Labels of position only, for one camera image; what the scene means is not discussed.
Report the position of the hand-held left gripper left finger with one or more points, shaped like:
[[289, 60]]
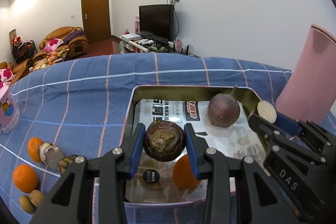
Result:
[[135, 151]]

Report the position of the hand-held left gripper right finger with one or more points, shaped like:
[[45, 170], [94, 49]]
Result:
[[193, 151]]

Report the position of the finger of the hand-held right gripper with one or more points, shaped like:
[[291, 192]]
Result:
[[288, 125], [286, 171]]

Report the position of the pale round fruit slice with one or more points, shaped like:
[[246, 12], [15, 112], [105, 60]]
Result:
[[266, 111]]

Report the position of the dark mottled round fruit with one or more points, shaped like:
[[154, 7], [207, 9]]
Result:
[[164, 141]]

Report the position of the metal tin box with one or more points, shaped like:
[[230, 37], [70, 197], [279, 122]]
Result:
[[136, 98]]

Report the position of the orange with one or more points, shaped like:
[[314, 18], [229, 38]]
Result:
[[183, 174], [32, 149], [25, 178]]

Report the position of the printed paper sheet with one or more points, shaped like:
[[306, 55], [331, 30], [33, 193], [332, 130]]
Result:
[[168, 111]]

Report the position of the purple passion fruit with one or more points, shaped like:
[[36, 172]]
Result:
[[223, 110]]

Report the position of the tall pink container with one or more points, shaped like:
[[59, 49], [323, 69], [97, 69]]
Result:
[[307, 77]]

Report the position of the brown wrinkled fruit piece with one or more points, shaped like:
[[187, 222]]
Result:
[[65, 163]]

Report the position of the blue plaid blanket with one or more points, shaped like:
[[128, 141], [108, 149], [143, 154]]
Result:
[[86, 98]]

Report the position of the cut fruit piece grey face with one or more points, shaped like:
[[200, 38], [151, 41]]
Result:
[[52, 157]]

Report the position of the white television stand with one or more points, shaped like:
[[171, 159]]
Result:
[[136, 45]]

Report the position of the small brown kiwi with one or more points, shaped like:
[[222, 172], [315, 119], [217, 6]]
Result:
[[37, 197], [26, 204]]

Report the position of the white flat device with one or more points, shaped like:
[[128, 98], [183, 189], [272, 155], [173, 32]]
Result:
[[131, 36]]

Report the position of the brown leather armchair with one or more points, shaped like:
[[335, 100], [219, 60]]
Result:
[[76, 47]]

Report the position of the cluttered coffee table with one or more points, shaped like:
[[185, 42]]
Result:
[[52, 60]]

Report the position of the pink gift box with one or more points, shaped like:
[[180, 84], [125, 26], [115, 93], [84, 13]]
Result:
[[137, 26]]

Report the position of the purple cloth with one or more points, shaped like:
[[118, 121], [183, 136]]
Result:
[[74, 35]]

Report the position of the pink cartoon mug with lid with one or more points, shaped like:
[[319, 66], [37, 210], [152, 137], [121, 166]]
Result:
[[9, 113]]

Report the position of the black television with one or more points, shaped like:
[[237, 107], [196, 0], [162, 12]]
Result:
[[156, 20]]

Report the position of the pink floral cushion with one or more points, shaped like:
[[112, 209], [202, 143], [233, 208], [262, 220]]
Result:
[[4, 85], [53, 44], [5, 74]]

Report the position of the brown wooden door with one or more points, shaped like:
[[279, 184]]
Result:
[[95, 11]]

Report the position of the black rack with clothes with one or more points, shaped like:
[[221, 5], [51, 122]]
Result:
[[23, 52]]

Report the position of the leaning wooden board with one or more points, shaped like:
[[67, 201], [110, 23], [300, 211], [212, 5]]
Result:
[[12, 35]]

